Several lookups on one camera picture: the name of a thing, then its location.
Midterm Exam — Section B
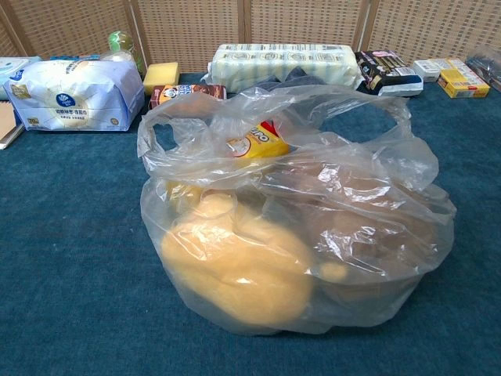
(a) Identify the yellow red snack box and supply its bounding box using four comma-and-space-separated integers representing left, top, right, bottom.
225, 120, 290, 160

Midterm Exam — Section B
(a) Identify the yellow sponge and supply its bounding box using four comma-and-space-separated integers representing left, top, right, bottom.
142, 62, 180, 96

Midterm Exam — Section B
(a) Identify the small white box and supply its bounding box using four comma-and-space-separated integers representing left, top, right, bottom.
413, 59, 443, 83

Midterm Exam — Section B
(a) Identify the yellow cardboard box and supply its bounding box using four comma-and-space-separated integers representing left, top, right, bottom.
430, 58, 491, 99

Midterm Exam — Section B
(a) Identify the long white paper pack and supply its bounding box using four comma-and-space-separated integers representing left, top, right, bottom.
203, 43, 365, 94

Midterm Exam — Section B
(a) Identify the blue felt table cover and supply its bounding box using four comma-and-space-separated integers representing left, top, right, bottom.
0, 72, 501, 376

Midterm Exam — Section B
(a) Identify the grey cloth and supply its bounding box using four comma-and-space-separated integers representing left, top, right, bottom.
254, 66, 314, 93

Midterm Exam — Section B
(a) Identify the light blue wet wipes pack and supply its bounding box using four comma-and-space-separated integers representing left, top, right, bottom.
0, 56, 42, 101

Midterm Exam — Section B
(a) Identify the brown panda cookie box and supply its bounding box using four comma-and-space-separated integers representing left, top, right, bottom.
150, 84, 228, 110

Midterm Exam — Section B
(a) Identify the rattan folding screen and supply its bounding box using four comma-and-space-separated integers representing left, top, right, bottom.
0, 0, 501, 75

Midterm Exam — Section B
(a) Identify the brown spiral notebook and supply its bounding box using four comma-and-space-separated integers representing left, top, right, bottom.
0, 100, 25, 150

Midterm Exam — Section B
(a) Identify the green netted bottle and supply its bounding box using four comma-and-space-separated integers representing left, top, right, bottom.
108, 31, 146, 75

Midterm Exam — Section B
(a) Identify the clear plastic shopping bag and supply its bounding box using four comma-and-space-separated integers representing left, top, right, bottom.
135, 84, 458, 337

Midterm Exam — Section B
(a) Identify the white blue tissue pack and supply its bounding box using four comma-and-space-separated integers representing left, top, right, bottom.
3, 58, 145, 132

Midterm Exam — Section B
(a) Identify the yellow round bread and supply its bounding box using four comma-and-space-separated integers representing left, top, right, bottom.
160, 193, 314, 328

